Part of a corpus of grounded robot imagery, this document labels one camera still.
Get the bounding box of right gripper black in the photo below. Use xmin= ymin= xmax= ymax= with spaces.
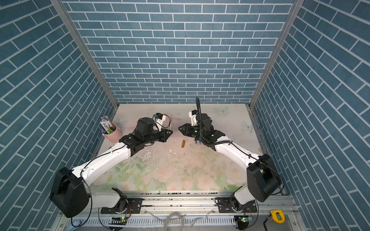
xmin=179 ymin=124 xmax=206 ymax=140

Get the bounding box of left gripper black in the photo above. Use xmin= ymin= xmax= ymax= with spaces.
xmin=143 ymin=128 xmax=174 ymax=145

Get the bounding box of brown pen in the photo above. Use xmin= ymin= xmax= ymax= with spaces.
xmin=169 ymin=115 xmax=173 ymax=130

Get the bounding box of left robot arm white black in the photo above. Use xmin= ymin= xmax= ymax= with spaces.
xmin=49 ymin=113 xmax=173 ymax=218

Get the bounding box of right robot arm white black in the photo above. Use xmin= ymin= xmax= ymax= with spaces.
xmin=178 ymin=113 xmax=283 ymax=211

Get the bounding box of pink pen holder cup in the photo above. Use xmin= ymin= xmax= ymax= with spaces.
xmin=101 ymin=123 xmax=123 ymax=143

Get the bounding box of box in pen cup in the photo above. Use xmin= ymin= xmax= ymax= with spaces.
xmin=100 ymin=116 xmax=115 ymax=134

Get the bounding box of yellow tape measure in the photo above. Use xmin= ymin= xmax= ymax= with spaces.
xmin=270 ymin=209 xmax=285 ymax=224

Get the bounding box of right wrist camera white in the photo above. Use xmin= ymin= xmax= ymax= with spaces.
xmin=189 ymin=110 xmax=198 ymax=127

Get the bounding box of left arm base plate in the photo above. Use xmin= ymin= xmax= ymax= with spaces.
xmin=100 ymin=198 xmax=143 ymax=214

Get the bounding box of aluminium rail frame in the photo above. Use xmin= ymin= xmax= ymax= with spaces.
xmin=51 ymin=193 xmax=305 ymax=231

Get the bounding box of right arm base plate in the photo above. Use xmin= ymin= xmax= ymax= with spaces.
xmin=214 ymin=197 xmax=257 ymax=213

